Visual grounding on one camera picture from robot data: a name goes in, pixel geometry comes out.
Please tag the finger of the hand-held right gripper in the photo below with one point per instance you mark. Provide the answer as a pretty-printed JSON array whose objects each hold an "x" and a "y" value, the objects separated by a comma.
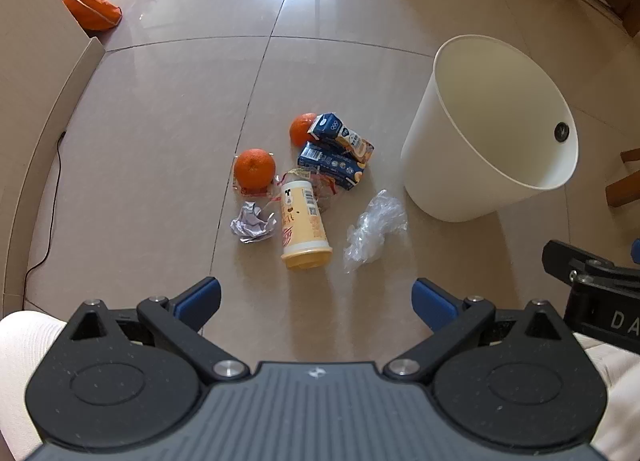
[{"x": 570, "y": 261}]

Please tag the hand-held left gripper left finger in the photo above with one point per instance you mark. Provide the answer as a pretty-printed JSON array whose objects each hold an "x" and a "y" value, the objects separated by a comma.
[{"x": 200, "y": 298}]

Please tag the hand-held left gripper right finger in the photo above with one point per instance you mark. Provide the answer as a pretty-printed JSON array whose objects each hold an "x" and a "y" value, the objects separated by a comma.
[{"x": 432, "y": 303}]

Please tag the paper ball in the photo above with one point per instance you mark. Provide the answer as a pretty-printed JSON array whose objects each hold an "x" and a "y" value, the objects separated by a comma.
[{"x": 252, "y": 223}]

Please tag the clear plastic bag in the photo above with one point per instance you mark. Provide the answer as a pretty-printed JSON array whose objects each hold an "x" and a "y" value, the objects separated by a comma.
[{"x": 375, "y": 226}]

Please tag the yellow plastic cup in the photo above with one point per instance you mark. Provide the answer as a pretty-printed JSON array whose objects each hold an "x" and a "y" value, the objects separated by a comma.
[{"x": 300, "y": 226}]

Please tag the orange fruit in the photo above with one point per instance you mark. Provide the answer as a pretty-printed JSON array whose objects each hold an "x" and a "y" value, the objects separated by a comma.
[
  {"x": 255, "y": 168},
  {"x": 300, "y": 130}
]

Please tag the white plastic waste bin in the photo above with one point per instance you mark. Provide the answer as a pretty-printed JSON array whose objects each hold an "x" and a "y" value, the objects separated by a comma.
[{"x": 450, "y": 151}]

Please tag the yellow instant noodle cup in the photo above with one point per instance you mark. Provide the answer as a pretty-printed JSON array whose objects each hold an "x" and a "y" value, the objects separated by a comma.
[{"x": 327, "y": 191}]

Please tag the blue drink carton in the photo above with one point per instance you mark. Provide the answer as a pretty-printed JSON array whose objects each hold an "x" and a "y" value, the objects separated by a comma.
[
  {"x": 325, "y": 163},
  {"x": 335, "y": 133}
]

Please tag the person's right leg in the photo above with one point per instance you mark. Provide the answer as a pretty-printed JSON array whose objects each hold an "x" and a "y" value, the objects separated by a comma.
[{"x": 620, "y": 391}]

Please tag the person's leg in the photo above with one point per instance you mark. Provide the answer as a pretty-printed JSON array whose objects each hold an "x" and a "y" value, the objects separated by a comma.
[
  {"x": 620, "y": 391},
  {"x": 25, "y": 366}
]

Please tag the person's left leg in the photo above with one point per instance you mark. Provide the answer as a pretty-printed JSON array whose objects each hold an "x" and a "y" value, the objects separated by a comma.
[{"x": 25, "y": 366}]

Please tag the orange bag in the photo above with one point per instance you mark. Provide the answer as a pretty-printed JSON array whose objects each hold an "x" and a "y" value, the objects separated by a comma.
[{"x": 92, "y": 11}]

